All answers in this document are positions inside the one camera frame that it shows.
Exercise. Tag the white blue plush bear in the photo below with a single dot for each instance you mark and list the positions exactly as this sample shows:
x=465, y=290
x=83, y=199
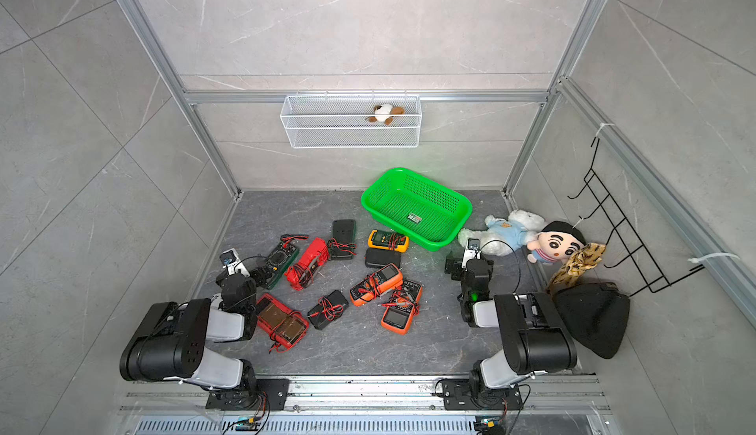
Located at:
x=503, y=236

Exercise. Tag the small brown white plush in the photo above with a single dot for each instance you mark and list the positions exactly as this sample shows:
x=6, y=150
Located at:
x=385, y=114

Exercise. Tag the dark green multimeter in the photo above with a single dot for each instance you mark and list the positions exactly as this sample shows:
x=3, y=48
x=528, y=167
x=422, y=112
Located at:
x=276, y=263

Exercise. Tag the red flat multimeter case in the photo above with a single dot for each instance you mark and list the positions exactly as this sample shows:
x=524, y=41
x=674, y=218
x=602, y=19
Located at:
x=284, y=326

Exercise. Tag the leopard print cloth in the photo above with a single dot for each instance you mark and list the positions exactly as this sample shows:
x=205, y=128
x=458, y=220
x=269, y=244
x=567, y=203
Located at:
x=576, y=267

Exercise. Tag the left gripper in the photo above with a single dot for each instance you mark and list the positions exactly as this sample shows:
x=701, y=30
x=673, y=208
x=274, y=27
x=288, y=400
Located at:
x=259, y=279

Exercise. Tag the small black multimeter with leads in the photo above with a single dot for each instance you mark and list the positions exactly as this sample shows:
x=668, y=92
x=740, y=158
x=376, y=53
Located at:
x=327, y=310

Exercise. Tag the white wire wall basket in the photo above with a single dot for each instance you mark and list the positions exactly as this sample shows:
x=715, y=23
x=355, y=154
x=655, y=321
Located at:
x=339, y=121

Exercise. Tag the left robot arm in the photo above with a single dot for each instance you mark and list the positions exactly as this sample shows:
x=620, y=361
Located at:
x=170, y=342

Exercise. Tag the cartoon boy plush doll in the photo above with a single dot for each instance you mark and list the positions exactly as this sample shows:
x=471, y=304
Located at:
x=556, y=243

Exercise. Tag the red multimeter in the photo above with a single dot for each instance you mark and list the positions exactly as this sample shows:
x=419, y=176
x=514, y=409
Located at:
x=301, y=274

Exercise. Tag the yellow multimeter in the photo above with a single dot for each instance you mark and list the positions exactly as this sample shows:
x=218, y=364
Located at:
x=388, y=240

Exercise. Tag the black fabric bag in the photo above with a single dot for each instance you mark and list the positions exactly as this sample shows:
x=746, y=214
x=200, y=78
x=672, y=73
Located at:
x=596, y=315

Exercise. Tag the black multimeter face down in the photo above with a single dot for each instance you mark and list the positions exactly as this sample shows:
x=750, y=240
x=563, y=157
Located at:
x=379, y=258

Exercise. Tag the orange grey Victor multimeter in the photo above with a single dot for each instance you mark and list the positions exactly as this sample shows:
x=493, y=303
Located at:
x=402, y=307

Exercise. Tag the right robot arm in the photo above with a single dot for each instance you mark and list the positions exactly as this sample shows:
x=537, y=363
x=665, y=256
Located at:
x=535, y=340

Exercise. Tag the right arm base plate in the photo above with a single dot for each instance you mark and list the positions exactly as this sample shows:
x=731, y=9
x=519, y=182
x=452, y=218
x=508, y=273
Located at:
x=466, y=395

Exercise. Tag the black multimeter far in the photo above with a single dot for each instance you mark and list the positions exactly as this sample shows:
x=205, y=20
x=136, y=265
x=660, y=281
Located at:
x=342, y=244

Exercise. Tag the black wire wall rack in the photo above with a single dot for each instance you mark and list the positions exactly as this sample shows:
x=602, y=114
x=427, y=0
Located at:
x=633, y=250

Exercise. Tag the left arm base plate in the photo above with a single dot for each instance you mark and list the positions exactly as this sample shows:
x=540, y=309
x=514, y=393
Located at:
x=270, y=393

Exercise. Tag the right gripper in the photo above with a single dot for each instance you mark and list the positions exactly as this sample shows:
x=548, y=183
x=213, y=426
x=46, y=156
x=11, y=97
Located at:
x=457, y=265

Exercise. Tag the orange multimeter with leads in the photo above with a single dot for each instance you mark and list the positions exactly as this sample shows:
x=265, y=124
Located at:
x=376, y=284

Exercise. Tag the green plastic basket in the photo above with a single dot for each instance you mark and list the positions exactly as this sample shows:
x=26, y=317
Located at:
x=400, y=191

